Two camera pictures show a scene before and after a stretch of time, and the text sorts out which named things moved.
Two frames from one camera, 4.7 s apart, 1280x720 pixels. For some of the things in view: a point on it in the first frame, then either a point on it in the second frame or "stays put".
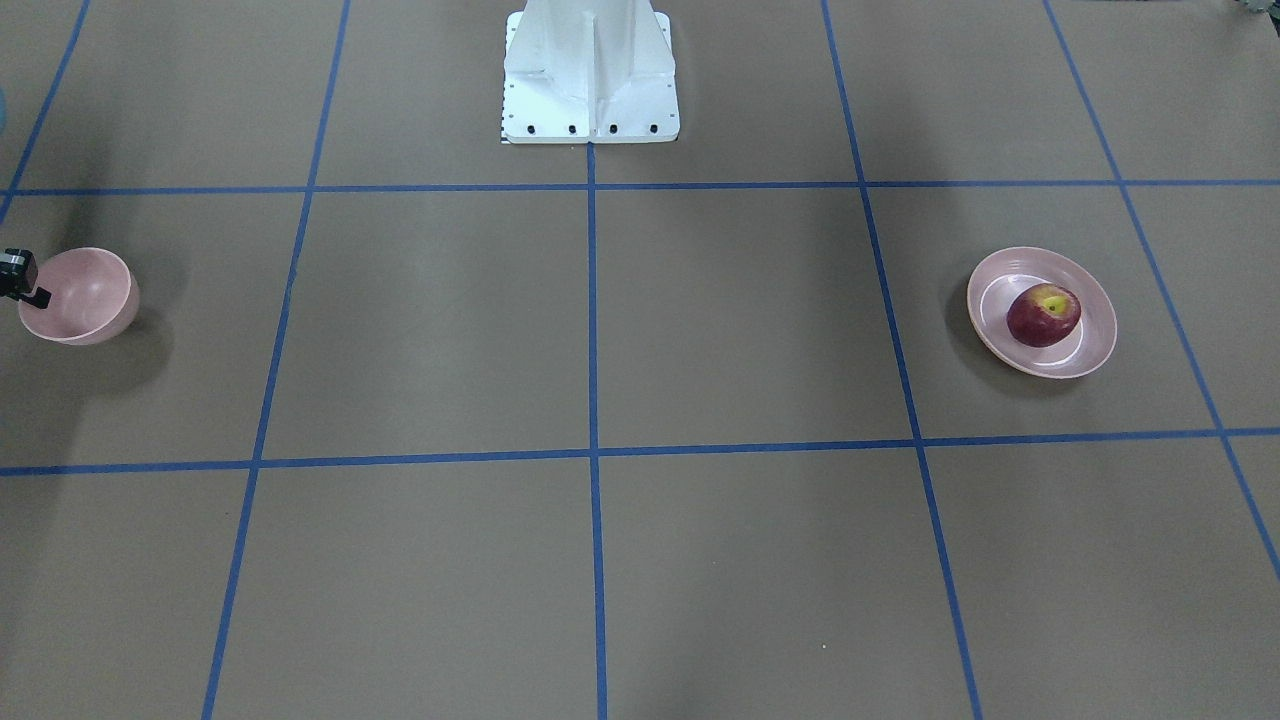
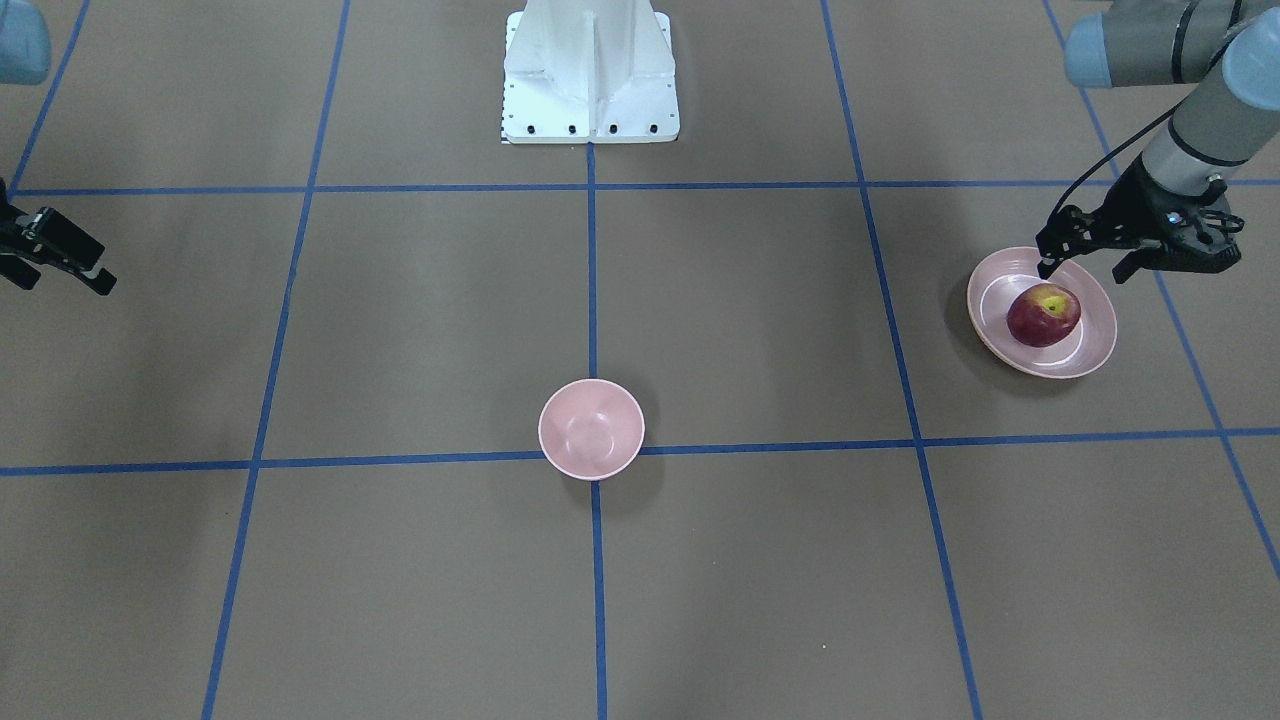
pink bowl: (94, 297) -> (591, 429)
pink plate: (1001, 278) stays put
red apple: (1043, 315) stays put
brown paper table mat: (413, 423) stays put
